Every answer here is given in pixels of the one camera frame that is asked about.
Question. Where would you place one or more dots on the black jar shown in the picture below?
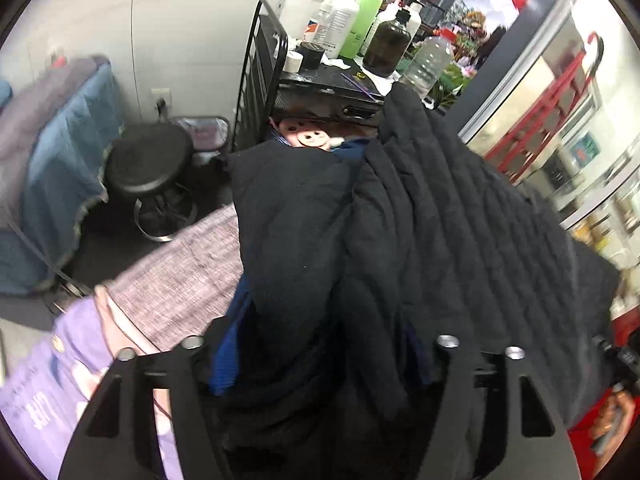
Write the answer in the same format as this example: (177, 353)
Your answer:
(311, 55)

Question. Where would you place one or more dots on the red hand truck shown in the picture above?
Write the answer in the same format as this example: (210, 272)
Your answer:
(550, 105)

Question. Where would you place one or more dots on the green plant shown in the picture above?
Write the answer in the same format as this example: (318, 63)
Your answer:
(457, 77)

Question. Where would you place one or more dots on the white framed glass door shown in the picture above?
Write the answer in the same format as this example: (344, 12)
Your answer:
(505, 80)

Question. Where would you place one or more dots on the black metal cart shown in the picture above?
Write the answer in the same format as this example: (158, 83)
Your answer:
(260, 85)

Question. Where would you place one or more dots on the green bottle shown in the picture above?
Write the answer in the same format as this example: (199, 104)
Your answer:
(360, 25)

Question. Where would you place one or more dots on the black quilted jacket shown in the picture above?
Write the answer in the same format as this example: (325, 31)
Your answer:
(400, 210)

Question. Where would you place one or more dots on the blue bed cover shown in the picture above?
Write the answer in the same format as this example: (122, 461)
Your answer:
(65, 170)

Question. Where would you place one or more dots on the person's right hand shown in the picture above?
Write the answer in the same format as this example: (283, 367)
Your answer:
(607, 420)

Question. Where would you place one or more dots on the dark brown pump bottle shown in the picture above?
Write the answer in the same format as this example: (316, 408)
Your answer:
(385, 45)

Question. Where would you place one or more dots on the lavender bed sheet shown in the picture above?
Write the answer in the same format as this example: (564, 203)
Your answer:
(50, 385)

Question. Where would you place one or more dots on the large white jug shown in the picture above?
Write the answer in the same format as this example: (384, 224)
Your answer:
(297, 5)

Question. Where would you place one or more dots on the pink pig plush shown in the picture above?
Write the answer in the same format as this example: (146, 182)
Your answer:
(310, 135)

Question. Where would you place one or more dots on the small white jar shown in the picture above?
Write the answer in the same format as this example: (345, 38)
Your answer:
(292, 62)

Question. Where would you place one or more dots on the white pump bottle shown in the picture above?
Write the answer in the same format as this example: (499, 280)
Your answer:
(415, 15)

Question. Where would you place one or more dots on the grey purple blanket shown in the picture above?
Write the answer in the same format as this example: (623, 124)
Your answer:
(30, 130)

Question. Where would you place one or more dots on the waste bin with bag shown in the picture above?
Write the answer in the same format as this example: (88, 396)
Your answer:
(205, 132)

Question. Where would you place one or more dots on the white wall socket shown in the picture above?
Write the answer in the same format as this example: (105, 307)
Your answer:
(161, 97)

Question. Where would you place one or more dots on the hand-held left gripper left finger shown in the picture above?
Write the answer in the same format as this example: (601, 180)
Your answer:
(220, 375)

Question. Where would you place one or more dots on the white labelled bottle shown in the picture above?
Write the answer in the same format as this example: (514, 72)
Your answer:
(335, 20)

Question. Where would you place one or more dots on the clear plastic bottle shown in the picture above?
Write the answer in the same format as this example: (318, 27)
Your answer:
(427, 60)

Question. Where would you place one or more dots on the black round stool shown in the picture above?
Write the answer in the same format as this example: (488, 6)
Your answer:
(150, 155)

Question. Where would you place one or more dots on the person's red clothing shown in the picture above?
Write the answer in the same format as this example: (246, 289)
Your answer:
(582, 452)

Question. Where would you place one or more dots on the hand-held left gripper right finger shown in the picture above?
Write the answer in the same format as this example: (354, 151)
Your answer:
(420, 365)

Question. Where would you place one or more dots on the grey woven mat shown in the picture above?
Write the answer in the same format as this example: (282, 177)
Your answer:
(175, 285)

